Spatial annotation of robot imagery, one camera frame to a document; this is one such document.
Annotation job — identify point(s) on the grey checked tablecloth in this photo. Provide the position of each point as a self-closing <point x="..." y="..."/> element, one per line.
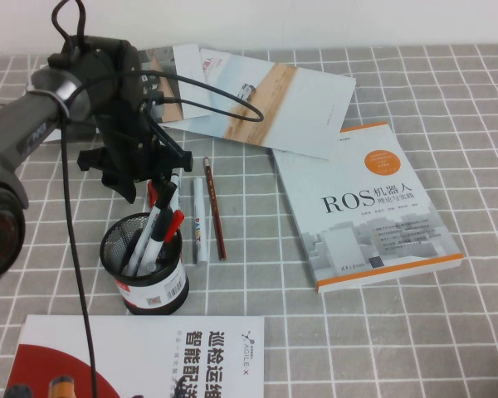
<point x="440" y="331"/>

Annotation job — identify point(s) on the dark red pencil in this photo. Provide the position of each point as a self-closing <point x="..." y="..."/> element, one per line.
<point x="213" y="207"/>

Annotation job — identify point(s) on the white marker with black tip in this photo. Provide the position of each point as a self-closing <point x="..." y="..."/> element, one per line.
<point x="175" y="184"/>

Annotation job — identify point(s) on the red pen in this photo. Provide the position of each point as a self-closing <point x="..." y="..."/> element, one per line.
<point x="152" y="193"/>

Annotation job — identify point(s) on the white paint marker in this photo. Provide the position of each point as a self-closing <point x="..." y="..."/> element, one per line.
<point x="200" y="224"/>

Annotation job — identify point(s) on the desert vehicle photo brochure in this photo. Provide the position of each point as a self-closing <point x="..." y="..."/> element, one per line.
<point x="282" y="112"/>

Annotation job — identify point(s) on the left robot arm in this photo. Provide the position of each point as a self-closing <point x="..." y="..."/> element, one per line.
<point x="16" y="124"/>

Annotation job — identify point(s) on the office robot photo brochure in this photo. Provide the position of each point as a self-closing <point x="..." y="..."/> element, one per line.
<point x="191" y="74"/>

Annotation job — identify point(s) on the black mesh pen holder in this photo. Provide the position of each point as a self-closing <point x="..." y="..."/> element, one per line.
<point x="157" y="295"/>

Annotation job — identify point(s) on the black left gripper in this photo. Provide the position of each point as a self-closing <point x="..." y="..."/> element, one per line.
<point x="128" y="153"/>

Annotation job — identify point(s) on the short black cap white marker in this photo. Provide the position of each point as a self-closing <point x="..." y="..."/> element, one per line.
<point x="161" y="226"/>

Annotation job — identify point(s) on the red white AgileX brochure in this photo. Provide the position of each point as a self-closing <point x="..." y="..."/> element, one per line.
<point x="149" y="352"/>

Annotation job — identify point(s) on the long black cap white marker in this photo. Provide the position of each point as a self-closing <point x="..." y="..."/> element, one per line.
<point x="166" y="197"/>

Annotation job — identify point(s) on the ROS robot textbook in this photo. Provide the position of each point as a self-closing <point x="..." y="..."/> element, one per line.
<point x="357" y="228"/>

